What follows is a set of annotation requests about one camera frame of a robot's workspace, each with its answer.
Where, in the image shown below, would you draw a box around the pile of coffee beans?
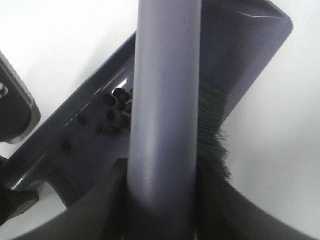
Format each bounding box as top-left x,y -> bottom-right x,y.
61,87 -> 134,153

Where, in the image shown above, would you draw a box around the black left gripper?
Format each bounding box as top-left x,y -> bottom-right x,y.
0,156 -> 40,218

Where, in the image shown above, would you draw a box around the grey plastic dustpan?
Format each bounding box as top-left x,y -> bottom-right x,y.
0,0 -> 293,206

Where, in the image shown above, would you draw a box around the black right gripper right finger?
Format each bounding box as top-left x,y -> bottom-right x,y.
197,160 -> 311,240

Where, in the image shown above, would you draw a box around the grey hand brush black bristles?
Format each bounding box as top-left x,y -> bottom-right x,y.
122,0 -> 232,240

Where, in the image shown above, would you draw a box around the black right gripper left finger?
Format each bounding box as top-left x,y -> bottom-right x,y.
18,158 -> 128,240

